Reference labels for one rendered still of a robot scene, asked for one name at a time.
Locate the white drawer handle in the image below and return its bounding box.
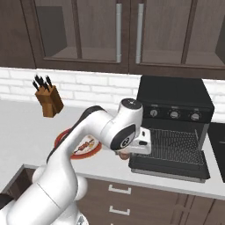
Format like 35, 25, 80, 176
107, 184, 133, 195
108, 205, 132, 217

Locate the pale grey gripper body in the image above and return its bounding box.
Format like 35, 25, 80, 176
126, 144, 152, 156

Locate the dark wood lower cupboard door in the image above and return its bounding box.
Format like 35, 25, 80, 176
172, 192, 225, 225

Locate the silver cupboard handle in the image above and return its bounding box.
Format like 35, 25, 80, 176
135, 3, 145, 65
115, 3, 122, 64

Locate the wooden knife block with knives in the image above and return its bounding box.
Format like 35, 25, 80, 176
32, 74, 65, 119

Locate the red rimmed white plate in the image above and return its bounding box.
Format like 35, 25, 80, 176
54, 127, 103, 161

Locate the dark wood drawer front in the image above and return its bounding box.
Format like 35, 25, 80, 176
75, 200, 178, 225
83, 177, 184, 206

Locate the brown baguette bread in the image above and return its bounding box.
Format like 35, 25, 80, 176
118, 149, 132, 161

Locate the dark wood plain cupboard door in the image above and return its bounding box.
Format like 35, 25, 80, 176
0, 0, 37, 69

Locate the dark wood glass cupboard door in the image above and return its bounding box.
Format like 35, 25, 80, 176
19, 0, 130, 75
128, 0, 225, 81

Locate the black hob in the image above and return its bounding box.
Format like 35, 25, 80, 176
207, 121, 225, 184

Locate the black toaster oven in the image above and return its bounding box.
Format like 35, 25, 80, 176
135, 75, 215, 154

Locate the kebab skewer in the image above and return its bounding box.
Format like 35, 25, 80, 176
73, 138, 96, 155

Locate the toaster oven wire rack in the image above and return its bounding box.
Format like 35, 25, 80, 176
142, 127, 205, 166

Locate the toaster oven door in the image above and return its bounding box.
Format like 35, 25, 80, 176
128, 149, 211, 184

